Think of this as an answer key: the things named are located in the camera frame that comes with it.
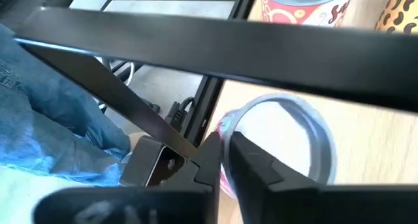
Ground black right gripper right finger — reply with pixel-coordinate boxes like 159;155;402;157
229;131;418;224

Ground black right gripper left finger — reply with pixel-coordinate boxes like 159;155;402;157
33;131;223;224

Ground blue salmon can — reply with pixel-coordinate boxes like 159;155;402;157
214;92;338;199

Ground tall red and white can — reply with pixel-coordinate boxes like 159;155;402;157
259;0;355;27

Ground spicy black beans can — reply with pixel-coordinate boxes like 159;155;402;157
374;0;418;35

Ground person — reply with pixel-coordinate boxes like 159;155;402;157
0;21;145;188

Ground black cable plug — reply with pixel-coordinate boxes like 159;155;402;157
164;96;197;134

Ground black aluminium table frame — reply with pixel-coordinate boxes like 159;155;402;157
100;0;259;147

